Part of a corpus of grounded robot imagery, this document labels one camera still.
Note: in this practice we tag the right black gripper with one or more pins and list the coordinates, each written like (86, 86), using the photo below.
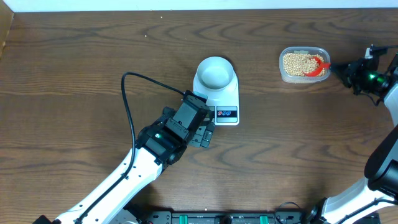
(349, 74)

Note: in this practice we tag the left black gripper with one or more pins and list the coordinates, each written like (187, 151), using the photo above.
(203, 136)

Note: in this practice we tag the red plastic measuring scoop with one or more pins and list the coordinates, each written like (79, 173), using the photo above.
(318, 70)

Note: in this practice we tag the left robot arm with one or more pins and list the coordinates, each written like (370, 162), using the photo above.
(158, 146)

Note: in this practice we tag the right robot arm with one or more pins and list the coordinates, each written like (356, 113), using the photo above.
(378, 187)

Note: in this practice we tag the white digital kitchen scale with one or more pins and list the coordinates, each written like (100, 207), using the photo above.
(224, 102)

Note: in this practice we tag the grey round bowl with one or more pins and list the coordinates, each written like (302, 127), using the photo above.
(215, 73)

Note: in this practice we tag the soybeans in container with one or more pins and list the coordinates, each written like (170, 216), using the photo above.
(295, 64)

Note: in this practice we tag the clear plastic soybean container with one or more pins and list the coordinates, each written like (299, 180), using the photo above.
(305, 80)

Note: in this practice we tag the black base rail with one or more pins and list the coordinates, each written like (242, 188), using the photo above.
(167, 217)

